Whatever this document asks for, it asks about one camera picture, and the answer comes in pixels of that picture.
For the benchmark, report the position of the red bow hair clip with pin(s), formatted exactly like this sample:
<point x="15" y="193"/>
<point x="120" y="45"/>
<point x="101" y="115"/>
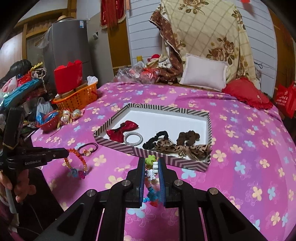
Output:
<point x="117" y="134"/>

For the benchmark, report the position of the floral beige quilt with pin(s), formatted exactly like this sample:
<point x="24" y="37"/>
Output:
<point x="208" y="29"/>

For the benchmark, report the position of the person left hand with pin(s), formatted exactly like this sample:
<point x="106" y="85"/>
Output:
<point x="22" y="188"/>

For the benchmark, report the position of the black scrunchie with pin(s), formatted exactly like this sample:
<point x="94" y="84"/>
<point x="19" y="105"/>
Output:
<point x="151" y="143"/>

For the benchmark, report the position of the striped jewelry box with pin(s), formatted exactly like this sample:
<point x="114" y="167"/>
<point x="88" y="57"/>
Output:
<point x="152" y="119"/>

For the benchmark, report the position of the leopard print bow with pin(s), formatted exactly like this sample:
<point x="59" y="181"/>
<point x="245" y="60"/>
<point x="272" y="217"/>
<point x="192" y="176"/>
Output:
<point x="197" y="152"/>

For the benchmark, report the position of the red shopping bag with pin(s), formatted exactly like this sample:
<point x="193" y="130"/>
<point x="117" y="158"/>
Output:
<point x="285" y="100"/>

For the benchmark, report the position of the clear plastic bag pile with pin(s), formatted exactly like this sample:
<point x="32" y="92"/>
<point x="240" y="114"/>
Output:
<point x="138" y="73"/>

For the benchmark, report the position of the round ornament ball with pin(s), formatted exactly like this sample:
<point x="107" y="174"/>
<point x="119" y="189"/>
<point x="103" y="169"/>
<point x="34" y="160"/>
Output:
<point x="76" y="114"/>

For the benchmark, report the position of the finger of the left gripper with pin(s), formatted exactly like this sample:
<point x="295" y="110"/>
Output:
<point x="57" y="153"/>

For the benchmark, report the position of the santa plush toy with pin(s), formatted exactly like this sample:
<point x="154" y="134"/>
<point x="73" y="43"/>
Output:
<point x="153" y="62"/>

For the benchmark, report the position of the red gift bag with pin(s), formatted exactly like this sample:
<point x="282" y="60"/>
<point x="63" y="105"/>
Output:
<point x="68" y="77"/>

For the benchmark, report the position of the orange plastic basket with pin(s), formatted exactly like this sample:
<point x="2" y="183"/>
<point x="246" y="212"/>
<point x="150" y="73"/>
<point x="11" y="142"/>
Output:
<point x="79" y="99"/>

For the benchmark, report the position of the white pillow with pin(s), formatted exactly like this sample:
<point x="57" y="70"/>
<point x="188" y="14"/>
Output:
<point x="204" y="73"/>

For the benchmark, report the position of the small red plastic basket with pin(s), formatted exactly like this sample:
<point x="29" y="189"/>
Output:
<point x="48" y="122"/>

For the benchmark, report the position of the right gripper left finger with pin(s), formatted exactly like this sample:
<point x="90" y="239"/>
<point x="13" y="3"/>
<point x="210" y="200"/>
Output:
<point x="100" y="215"/>

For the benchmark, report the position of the brown scrunchie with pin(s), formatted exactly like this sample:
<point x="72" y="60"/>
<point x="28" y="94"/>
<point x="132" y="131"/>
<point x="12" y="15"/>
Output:
<point x="187" y="138"/>

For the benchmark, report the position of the grey refrigerator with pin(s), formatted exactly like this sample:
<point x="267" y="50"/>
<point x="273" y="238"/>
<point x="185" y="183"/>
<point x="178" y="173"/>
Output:
<point x="68" y="41"/>

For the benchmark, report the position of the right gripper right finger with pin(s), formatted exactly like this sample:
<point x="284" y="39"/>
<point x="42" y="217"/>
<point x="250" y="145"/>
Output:
<point x="203" y="215"/>

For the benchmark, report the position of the red cushion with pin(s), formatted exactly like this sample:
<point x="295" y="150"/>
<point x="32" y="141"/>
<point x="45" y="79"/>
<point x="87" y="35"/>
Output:
<point x="245" y="91"/>

